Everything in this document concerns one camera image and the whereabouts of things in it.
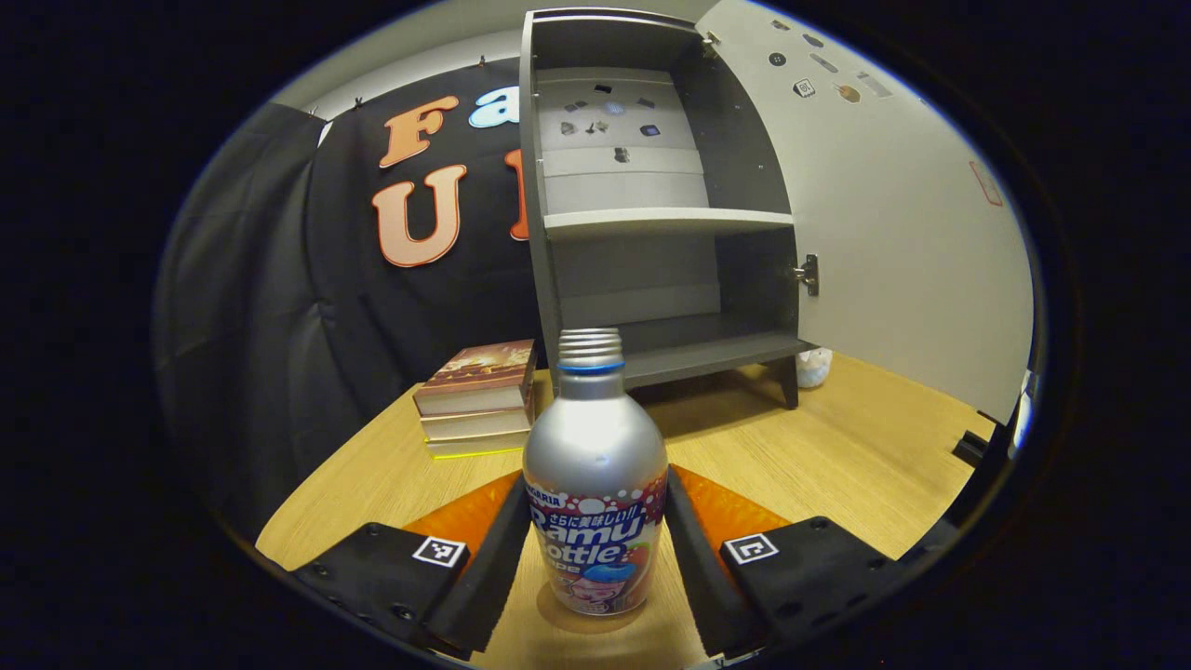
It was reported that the thin pale book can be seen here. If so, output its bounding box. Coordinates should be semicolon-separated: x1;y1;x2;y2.
419;405;534;442

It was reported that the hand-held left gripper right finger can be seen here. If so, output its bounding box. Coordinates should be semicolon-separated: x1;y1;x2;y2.
665;465;911;657

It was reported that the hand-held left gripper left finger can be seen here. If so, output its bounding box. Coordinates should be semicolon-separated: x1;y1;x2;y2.
293;470;531;657

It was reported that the black backdrop cloth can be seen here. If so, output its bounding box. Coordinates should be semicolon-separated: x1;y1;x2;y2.
154;56;559;550

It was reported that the black clamp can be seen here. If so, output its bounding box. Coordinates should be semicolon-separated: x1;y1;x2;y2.
952;430;994;468

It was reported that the small white object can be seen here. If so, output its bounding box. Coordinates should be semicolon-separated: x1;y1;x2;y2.
796;347;834;390

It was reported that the beige cabinet door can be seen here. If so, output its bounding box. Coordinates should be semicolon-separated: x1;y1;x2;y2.
696;0;1036;424

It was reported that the silver bottle with printed label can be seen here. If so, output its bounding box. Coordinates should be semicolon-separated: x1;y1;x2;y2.
521;328;671;618

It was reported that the yellow cover book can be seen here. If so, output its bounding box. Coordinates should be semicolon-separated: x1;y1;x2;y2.
424;428;533;461

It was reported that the white metal bar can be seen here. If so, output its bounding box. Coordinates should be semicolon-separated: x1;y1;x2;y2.
1008;370;1036;452

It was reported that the brown picture cover book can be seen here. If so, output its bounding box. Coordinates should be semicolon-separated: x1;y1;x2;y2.
413;339;538;417

